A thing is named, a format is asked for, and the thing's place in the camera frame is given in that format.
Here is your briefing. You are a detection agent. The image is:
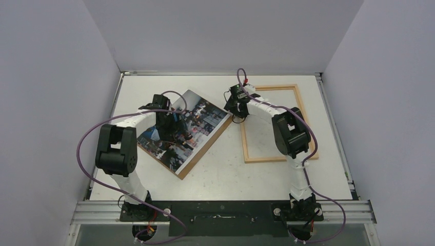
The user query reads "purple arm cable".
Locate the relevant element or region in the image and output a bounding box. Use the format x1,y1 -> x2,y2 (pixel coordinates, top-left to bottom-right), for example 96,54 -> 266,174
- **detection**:
75,90 -> 188,245
236,68 -> 347,244

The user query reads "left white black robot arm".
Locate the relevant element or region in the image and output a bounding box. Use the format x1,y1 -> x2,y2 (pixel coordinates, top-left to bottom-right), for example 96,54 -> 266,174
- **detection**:
95,92 -> 192,221

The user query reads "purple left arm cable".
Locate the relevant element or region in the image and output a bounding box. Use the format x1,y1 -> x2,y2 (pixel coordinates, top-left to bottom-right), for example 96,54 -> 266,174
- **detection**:
75,90 -> 188,245

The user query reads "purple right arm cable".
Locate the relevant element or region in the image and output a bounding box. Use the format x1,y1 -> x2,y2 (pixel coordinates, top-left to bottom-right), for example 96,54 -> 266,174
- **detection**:
236,68 -> 347,244

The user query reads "printed colour photo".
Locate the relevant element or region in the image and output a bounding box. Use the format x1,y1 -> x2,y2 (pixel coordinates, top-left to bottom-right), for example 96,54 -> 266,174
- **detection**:
137,90 -> 230,176

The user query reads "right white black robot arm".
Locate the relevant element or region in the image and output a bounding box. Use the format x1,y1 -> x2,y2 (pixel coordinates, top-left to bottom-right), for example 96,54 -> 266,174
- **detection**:
224,85 -> 323,222

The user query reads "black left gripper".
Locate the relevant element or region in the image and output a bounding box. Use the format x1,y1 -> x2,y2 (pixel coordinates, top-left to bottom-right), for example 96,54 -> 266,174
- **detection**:
157,111 -> 186,141

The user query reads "front aluminium black mounting rail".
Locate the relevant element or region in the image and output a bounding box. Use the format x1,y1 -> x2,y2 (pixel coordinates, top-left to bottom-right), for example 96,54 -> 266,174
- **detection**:
66,199 -> 380,245

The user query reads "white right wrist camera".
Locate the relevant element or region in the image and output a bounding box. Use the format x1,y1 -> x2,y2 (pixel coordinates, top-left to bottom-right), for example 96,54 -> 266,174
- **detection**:
243,83 -> 256,94

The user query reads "brown cardboard backing board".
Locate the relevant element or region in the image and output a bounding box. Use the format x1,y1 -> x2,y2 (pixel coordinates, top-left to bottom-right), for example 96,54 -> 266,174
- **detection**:
137,89 -> 234,180

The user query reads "light wooden picture frame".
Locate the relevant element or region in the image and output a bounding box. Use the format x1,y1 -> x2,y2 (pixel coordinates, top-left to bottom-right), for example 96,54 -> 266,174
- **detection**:
240,84 -> 309,163

